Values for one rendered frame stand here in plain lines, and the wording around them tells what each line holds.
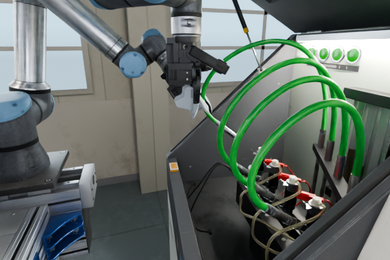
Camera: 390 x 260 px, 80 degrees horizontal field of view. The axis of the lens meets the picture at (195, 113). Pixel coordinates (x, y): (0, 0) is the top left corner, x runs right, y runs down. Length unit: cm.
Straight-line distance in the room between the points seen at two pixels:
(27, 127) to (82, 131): 167
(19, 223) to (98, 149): 176
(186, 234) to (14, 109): 57
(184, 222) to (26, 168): 48
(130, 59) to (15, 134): 38
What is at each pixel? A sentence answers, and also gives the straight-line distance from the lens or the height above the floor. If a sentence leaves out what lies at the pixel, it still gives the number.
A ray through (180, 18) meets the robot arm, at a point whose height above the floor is 146.
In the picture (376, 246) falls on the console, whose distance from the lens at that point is 47.
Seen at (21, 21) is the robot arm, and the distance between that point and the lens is 91.
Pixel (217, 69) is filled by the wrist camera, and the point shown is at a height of 135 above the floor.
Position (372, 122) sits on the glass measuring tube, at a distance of 76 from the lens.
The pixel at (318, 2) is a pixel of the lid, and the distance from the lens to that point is 83.
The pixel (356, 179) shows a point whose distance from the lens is 57.
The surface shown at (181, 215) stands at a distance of 71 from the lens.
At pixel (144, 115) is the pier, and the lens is 213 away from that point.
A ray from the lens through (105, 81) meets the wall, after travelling 235.
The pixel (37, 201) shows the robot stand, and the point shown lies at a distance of 88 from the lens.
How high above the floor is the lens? 141
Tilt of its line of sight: 17 degrees down
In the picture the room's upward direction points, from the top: straight up
